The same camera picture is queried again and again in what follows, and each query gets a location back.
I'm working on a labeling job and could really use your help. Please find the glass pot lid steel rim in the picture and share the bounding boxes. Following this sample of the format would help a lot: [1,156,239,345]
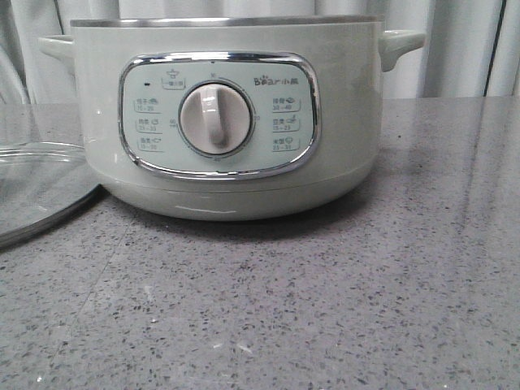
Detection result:
[1,141,99,249]

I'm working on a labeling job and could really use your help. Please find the pale green electric cooking pot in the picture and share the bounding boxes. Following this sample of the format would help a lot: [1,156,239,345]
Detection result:
[38,15,425,221]

